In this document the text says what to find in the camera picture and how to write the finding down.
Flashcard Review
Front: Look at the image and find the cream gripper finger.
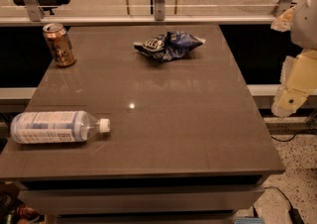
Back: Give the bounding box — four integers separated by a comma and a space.
271, 50, 317, 117
270, 7, 294, 32

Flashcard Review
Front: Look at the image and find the orange soda can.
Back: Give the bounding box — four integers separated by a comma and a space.
43, 23, 75, 67

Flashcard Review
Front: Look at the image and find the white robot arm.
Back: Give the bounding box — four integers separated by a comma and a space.
271, 0, 317, 117

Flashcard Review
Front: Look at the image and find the clear plastic water bottle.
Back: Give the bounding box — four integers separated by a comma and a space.
10, 111, 110, 144

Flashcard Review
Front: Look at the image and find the blue chip bag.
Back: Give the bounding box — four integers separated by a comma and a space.
134, 31, 206, 61

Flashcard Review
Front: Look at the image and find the grey table with drawers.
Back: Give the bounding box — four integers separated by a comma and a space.
0, 24, 284, 224

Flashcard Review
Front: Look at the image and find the black power adapter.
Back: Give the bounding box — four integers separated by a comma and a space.
288, 208, 305, 224

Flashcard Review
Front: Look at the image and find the blue item on floor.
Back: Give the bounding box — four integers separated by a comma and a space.
234, 217, 265, 224

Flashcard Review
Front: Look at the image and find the black floor cable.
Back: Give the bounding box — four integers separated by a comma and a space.
269, 129, 317, 143

